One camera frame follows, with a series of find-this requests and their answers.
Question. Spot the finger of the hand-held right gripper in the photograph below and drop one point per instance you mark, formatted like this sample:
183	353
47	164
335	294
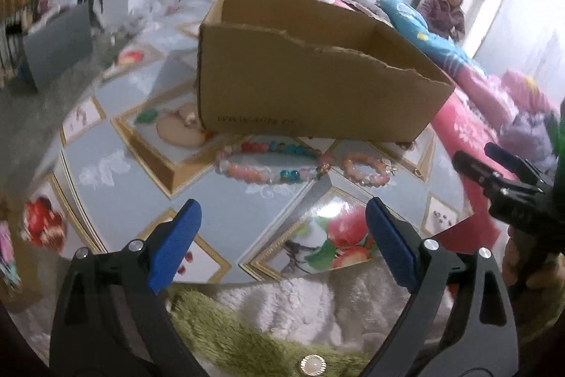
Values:
503	154
472	167

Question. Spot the green white fuzzy garment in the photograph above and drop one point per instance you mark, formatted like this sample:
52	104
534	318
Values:
273	315

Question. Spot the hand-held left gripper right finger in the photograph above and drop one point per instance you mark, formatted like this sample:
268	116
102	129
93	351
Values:
393	246

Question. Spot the brown cardboard box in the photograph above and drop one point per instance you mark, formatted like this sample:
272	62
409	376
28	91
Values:
309	94

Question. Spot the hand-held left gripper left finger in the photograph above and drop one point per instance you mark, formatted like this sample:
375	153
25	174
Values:
174	246

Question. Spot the grey box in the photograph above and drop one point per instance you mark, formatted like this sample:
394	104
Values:
57	45

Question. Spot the person's right hand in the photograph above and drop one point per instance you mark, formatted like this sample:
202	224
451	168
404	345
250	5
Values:
534	271

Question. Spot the blue printed pillow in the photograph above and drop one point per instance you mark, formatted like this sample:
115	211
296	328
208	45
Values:
423	37

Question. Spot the purple cloth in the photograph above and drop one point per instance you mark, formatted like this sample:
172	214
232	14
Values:
529	138

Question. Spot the pink flowered blanket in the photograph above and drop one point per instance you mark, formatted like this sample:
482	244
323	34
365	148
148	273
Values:
468	125

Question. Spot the white plastic bag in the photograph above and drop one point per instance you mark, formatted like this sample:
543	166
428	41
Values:
148	17

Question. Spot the light pink cloth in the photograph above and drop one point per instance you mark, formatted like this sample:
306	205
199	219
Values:
527	92

